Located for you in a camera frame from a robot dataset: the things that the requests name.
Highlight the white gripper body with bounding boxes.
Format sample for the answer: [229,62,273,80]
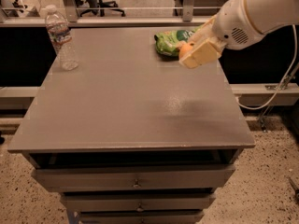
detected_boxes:
[212,0,264,50]

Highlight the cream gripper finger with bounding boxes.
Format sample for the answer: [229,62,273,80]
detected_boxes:
[179,40,223,69]
[188,18,215,44]

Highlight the orange fruit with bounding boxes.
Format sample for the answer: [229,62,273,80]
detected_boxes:
[178,42,194,60]

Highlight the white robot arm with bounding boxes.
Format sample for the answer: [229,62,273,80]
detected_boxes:
[179,0,299,68]

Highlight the green rice chip bag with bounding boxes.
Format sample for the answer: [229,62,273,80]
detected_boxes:
[154,30,195,57]

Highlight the grey drawer cabinet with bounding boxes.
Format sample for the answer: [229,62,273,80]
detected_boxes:
[7,26,257,224]

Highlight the clear plastic water bottle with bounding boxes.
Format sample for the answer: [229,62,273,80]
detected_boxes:
[45,5,78,71]

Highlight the middle grey drawer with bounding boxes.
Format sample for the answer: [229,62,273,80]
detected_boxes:
[61,193,216,212]

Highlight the grey drawer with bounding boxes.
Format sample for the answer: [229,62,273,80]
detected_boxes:
[61,193,216,212]
[32,165,235,192]
[79,210,204,224]

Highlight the top grey drawer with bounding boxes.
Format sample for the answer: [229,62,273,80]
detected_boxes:
[32,165,235,192]

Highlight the bottom grey drawer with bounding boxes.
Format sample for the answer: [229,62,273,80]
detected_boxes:
[79,210,204,224]

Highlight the white cable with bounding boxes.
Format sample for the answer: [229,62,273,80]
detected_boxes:
[236,24,299,111]

